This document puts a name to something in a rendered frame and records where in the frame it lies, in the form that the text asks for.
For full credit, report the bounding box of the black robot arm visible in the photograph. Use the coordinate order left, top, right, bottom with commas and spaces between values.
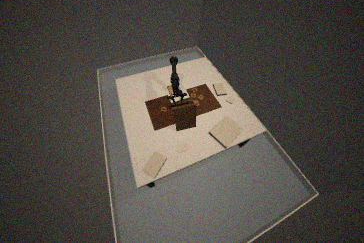
170, 56, 183, 97

